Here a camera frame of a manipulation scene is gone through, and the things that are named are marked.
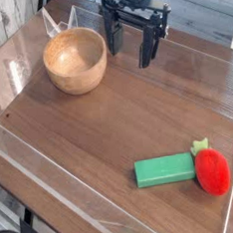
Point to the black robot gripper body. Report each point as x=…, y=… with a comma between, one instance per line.
x=137, y=11

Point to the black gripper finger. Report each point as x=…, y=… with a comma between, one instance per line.
x=148, y=46
x=113, y=28

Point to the green rectangular block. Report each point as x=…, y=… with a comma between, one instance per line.
x=165, y=169

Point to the brown wooden bowl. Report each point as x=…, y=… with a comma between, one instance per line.
x=76, y=60

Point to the red plush strawberry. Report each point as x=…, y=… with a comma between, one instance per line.
x=211, y=168

